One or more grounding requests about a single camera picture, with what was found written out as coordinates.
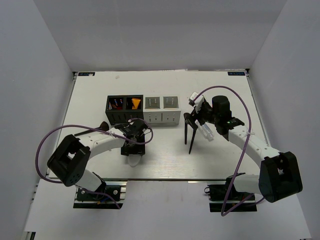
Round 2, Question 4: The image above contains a left blue table label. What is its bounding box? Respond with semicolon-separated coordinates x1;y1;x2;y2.
78;72;95;77

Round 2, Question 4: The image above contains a large powder brush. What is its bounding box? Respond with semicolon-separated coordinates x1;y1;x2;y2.
74;121;110;137

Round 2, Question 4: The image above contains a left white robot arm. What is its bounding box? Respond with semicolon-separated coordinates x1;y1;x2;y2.
47;118;151;200

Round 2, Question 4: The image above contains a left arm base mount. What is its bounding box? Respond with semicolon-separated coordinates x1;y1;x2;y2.
73;181;127;210

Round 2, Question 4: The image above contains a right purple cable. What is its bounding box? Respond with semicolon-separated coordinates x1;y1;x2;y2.
194;85;266;217

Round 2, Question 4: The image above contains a black makeup brush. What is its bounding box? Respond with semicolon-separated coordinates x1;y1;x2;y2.
188;124;198;155
183;112;190;145

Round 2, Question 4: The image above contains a white slotted organizer box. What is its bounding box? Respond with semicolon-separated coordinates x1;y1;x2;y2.
143;96;181;125

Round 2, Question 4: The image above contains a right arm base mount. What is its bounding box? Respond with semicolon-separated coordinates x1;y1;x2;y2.
203;183;258;213

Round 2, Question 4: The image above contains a clear plastic bottle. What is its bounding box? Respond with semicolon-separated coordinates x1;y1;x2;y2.
195;120;214;142

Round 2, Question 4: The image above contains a blue table label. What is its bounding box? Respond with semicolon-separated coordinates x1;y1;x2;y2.
227;71;246;76
78;72;95;77

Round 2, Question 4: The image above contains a right blue table label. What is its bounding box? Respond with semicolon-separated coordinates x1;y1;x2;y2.
227;71;246;76

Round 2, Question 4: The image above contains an orange cream tube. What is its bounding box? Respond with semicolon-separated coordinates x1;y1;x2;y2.
131;97;141;110

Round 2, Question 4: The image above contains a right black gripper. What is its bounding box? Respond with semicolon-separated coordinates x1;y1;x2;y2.
185;101;220;131

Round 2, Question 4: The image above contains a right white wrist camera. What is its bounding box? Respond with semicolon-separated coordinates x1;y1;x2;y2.
188;91;205;113

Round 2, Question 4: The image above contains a white oval bottle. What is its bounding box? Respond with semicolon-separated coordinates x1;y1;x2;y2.
127;154;142;168

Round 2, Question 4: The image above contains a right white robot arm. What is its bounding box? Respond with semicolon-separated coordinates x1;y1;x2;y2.
183;92;303;203

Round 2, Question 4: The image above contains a black slotted organizer box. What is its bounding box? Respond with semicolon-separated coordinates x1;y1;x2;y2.
105;95;144;126

